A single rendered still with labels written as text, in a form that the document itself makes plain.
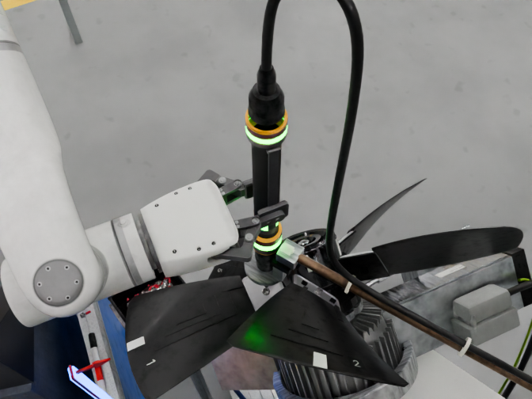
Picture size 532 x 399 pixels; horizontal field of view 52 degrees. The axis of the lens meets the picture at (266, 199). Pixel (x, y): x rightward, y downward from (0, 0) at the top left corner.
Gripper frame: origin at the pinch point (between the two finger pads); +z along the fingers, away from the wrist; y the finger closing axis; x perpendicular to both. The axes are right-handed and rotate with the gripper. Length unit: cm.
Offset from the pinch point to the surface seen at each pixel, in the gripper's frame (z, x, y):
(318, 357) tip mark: -1.3, -8.0, 18.8
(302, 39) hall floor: 96, -152, -170
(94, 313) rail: -34, -65, -24
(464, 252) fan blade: 32.1, -24.0, 9.6
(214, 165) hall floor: 21, -151, -111
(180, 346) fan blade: -17.2, -33.0, 2.5
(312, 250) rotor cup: 9.0, -24.5, -1.2
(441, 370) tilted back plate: 24, -39, 23
